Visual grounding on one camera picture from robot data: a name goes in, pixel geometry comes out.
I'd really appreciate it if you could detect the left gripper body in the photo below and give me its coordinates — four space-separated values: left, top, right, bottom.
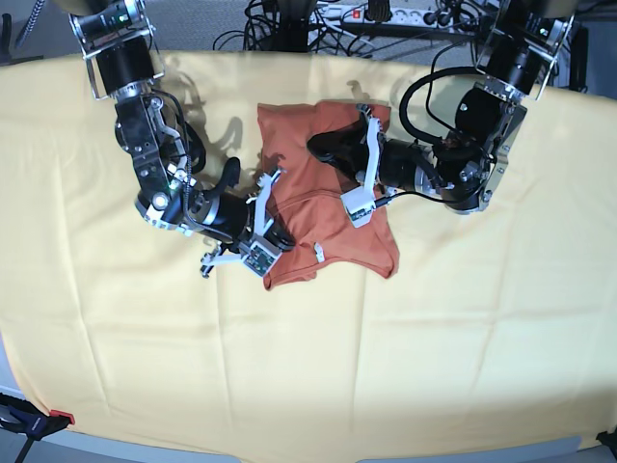
378 139 434 193

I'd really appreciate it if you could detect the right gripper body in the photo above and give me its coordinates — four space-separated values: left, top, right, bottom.
204 193 257 249

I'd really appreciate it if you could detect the orange T-shirt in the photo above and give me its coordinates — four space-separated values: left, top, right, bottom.
257 100 400 290

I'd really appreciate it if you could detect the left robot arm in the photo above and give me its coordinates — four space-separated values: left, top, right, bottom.
307 1 578 226

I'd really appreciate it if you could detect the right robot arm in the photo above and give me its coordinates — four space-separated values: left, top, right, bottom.
58 1 295 253

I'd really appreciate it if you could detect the white power strip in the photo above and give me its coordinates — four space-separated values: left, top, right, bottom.
310 2 460 34

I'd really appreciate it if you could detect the yellow table cloth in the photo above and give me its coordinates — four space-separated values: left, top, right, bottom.
1 56 616 462

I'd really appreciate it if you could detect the black upright stand right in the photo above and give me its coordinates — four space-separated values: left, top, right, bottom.
569 26 589 93

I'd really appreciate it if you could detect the blue black bar clamp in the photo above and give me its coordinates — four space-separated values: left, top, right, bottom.
1 394 75 463

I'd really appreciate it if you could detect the black clamp right corner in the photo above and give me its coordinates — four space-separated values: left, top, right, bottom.
596 430 617 460

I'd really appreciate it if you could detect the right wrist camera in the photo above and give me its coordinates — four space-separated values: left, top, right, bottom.
200 166 289 280

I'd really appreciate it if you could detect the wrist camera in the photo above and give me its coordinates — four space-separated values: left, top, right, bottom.
340 104 385 229
200 166 289 280

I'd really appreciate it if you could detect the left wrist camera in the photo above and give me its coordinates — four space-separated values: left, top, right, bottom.
340 104 385 229

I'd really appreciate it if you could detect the black central post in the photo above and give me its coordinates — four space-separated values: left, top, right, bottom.
274 0 314 53

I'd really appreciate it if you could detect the braided black white cable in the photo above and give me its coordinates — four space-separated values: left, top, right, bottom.
13 0 47 48

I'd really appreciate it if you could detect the black clamp handle top left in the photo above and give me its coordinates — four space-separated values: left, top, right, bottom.
0 14 17 67

